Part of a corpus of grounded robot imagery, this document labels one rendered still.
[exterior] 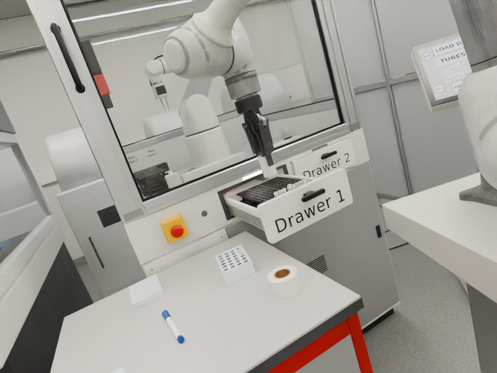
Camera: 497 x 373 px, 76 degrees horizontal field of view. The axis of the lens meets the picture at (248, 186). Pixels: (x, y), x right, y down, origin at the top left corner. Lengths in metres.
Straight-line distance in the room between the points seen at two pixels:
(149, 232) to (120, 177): 0.20
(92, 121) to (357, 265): 1.20
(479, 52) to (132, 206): 0.93
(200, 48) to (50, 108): 3.68
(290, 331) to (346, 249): 0.87
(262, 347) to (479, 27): 0.60
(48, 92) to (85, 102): 3.29
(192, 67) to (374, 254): 1.19
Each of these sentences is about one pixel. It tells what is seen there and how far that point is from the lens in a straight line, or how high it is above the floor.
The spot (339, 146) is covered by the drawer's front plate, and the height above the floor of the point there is 0.91.
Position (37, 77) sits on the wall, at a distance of 4.40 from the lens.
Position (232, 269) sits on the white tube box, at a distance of 0.86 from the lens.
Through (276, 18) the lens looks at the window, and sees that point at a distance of 1.33.
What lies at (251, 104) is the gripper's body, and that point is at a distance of 0.89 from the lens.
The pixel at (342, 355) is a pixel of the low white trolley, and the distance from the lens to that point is 0.76.
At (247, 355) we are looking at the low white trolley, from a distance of 0.65.
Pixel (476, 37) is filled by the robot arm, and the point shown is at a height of 1.17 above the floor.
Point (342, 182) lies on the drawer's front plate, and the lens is 0.96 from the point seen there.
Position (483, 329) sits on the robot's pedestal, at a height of 0.48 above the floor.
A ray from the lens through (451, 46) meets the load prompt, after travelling 1.64.
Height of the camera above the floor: 1.17
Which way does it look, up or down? 13 degrees down
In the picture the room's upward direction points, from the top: 18 degrees counter-clockwise
